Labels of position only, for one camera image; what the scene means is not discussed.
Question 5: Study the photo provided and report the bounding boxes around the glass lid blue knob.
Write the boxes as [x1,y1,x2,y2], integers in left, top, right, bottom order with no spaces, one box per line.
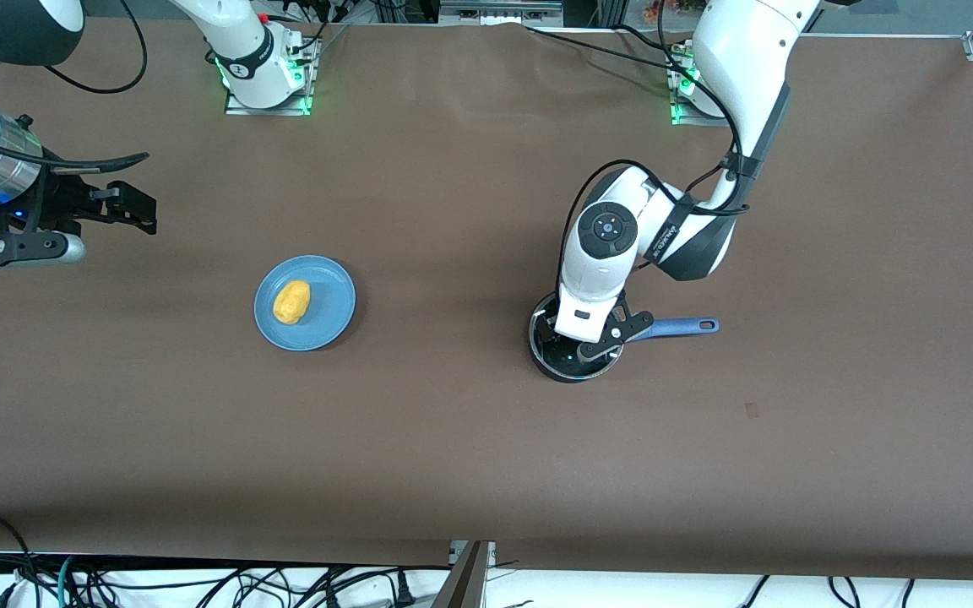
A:
[530,296,622,378]

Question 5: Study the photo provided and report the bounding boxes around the yellow potato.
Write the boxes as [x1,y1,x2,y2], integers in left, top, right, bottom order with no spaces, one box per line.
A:
[273,280,312,326]

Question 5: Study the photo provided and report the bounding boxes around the brown table cover sheet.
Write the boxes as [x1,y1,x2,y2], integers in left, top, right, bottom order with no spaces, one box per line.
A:
[0,19,973,584]

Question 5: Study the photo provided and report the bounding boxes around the blue plate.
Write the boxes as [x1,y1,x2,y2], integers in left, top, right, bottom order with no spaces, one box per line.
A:
[254,255,357,352]

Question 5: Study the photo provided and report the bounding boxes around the aluminium profile bar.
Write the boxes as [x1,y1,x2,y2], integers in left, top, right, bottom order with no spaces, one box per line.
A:
[432,540,496,608]

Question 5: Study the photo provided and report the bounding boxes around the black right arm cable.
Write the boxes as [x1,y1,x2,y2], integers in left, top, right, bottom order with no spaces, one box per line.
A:
[0,0,151,171]

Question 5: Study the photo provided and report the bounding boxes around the black pot blue handle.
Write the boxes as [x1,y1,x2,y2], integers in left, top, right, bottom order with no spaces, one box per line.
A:
[529,291,720,383]

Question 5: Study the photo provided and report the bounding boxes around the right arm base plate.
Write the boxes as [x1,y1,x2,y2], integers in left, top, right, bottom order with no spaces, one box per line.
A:
[225,34,316,117]

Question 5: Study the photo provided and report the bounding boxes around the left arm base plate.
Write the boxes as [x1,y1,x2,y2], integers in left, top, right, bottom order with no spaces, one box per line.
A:
[669,42,732,128]

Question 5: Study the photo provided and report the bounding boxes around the base connector cables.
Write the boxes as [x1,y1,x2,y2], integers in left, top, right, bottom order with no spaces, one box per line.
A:
[280,0,352,56]

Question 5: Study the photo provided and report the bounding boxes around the long black table cable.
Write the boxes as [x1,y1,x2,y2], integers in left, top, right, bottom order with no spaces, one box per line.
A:
[525,25,682,70]

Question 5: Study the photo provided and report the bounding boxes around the short black table cable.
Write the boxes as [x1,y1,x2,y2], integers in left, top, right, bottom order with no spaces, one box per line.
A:
[617,24,680,52]

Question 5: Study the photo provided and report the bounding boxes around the metal frame rail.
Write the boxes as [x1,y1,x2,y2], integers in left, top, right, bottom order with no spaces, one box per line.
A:
[438,0,565,26]

